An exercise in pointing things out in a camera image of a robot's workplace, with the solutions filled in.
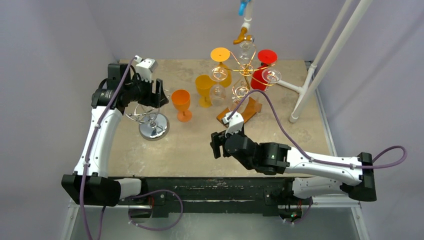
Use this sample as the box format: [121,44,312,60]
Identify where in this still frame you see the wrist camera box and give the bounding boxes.
[135,55,158,83]
[222,111,244,135]

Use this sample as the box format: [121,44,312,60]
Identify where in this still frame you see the red plastic wine glass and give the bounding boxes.
[250,49,278,91]

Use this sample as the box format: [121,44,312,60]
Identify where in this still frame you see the orange plastic goblet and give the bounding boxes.
[171,89,192,123]

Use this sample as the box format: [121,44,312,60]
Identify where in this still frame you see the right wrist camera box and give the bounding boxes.
[222,111,244,135]

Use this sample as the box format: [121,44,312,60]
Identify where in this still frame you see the white pvc pipe frame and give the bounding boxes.
[275,0,373,123]

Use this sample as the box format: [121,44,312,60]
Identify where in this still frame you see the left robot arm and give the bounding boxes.
[61,58,169,207]

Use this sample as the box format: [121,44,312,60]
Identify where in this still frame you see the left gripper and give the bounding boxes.
[124,73,168,108]

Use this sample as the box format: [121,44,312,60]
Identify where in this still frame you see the clear short glass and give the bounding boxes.
[238,40,257,64]
[228,80,250,111]

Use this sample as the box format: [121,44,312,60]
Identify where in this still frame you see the yellow plastic goblet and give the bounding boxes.
[195,74,214,108]
[210,47,232,88]

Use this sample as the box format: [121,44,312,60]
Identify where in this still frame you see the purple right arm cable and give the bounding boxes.
[228,89,408,226]

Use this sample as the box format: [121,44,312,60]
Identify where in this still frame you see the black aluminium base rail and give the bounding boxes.
[68,177,360,220]

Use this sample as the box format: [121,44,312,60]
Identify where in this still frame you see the gold rack with wooden base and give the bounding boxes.
[209,41,281,122]

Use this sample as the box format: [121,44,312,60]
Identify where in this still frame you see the brass faucet with blue handle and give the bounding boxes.
[233,0,254,45]

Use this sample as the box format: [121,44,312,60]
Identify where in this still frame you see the clear tall flute glass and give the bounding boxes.
[258,67,282,93]

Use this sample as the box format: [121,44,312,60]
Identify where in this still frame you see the clear wine glass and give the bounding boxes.
[209,66,228,107]

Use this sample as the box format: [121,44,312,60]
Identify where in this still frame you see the chrome wine glass rack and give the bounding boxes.
[124,89,170,141]

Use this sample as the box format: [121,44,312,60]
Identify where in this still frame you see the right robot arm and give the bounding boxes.
[210,131,377,204]

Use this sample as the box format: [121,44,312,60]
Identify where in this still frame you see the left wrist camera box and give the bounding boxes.
[135,55,158,83]

